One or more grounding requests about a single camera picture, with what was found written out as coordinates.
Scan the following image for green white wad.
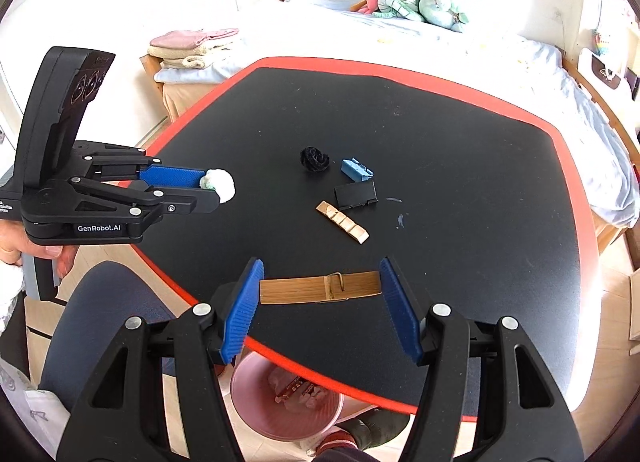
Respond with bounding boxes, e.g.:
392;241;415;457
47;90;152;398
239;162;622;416
198;168;235;204

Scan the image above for red table with black top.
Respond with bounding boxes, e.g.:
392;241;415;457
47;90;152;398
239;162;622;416
137;58;598;408

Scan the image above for blue small box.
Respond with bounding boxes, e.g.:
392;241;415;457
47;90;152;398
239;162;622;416
341;158;374;182

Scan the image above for small black wad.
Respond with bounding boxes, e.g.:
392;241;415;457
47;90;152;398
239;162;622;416
299;147;331;173

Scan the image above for pile of plush toys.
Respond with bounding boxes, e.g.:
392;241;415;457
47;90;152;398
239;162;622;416
350;0;470;33

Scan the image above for person's left hand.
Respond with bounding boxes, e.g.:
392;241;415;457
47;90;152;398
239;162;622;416
0;220;78;278

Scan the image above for bed with blue sheet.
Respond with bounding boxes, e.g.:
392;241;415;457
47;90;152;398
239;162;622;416
138;0;639;258

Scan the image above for segmented wooden strip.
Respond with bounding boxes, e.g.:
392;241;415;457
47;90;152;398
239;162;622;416
316;201;369;244

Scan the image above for folded pink beige towels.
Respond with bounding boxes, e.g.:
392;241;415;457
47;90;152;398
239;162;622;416
148;29;240;70

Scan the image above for right slipper shoe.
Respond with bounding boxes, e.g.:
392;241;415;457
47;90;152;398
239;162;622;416
311;408;410;456

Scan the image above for person's left leg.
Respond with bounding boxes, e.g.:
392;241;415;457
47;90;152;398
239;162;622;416
39;262;175;410

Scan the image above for black small box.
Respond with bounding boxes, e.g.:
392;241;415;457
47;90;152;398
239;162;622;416
334;179;378;211

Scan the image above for person's leg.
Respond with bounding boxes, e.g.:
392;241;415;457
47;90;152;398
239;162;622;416
312;446;378;462
39;262;175;410

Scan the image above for white tote bag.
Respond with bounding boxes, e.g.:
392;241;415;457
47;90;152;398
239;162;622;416
577;48;639;102

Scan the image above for pink ribbed trash bin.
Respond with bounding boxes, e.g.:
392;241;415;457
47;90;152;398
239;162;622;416
230;352;344;442

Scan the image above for red carton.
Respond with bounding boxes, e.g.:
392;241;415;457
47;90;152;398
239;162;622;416
274;375;311;404

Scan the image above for person's right leg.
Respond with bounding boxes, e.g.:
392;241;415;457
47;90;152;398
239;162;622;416
312;446;378;462

